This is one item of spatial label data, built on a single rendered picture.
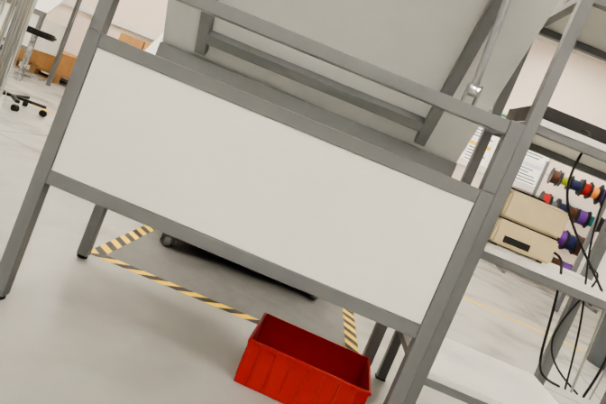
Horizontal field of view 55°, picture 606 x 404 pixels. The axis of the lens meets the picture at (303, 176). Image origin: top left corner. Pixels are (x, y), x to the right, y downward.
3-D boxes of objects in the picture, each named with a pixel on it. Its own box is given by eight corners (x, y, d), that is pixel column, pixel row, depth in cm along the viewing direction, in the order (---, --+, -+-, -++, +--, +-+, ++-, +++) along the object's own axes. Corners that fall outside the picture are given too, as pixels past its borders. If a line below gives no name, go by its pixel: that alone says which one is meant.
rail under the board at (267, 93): (158, 59, 221) (164, 43, 220) (447, 179, 218) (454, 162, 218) (153, 57, 215) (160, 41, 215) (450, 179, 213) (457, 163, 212)
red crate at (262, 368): (250, 348, 201) (265, 311, 200) (354, 395, 198) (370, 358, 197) (231, 381, 172) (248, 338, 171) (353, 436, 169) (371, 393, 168)
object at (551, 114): (501, 124, 215) (509, 108, 214) (591, 161, 214) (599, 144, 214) (532, 122, 182) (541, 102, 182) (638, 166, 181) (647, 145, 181)
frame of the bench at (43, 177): (79, 253, 223) (154, 58, 217) (364, 374, 220) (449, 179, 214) (-14, 296, 163) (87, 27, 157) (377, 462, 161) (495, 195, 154)
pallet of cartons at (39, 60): (55, 76, 965) (65, 50, 962) (96, 94, 954) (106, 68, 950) (7, 63, 847) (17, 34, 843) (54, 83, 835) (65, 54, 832)
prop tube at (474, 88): (463, 96, 156) (501, -3, 162) (473, 99, 156) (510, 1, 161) (468, 92, 153) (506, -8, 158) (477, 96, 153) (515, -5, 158)
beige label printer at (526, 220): (463, 226, 216) (483, 177, 214) (515, 248, 217) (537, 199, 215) (489, 243, 185) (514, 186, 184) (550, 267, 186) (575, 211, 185)
